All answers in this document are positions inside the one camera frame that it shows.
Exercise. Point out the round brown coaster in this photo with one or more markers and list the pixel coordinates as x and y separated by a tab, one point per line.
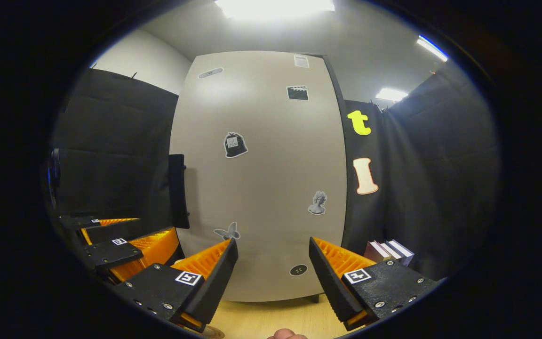
213	333

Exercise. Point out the light grey cabinet door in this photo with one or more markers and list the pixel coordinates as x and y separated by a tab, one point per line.
261	179

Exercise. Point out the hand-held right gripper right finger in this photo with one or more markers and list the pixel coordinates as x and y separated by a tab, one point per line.
330	282

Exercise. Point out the book with maroon cover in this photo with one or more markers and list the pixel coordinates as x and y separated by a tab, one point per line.
373	252

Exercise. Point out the black backdrop cloth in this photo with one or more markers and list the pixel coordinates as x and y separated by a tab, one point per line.
440	188

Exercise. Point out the white ceiling light panel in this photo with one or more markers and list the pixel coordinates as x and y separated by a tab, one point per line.
433	48
275	7
391	94

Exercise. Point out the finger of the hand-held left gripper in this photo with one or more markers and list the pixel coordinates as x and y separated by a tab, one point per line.
111	254
115	230

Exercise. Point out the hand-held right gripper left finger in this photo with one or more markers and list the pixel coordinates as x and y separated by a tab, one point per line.
214	282

